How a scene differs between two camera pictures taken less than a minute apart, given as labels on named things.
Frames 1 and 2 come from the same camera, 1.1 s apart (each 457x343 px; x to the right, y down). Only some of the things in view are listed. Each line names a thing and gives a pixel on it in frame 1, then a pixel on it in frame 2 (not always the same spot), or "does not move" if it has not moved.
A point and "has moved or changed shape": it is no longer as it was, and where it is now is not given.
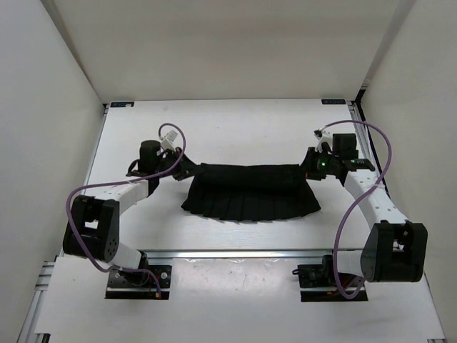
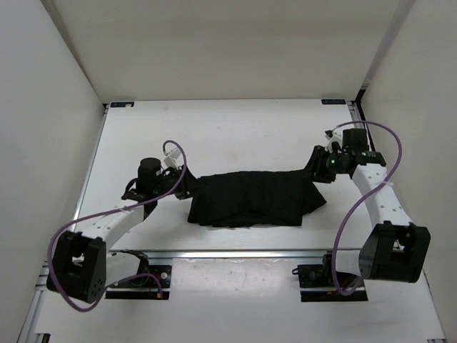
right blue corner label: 333,101 does not move
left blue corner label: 128,104 does not move
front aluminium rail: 235,254 does not move
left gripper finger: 188,168 to 188,186
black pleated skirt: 250,192 has moved or changed shape
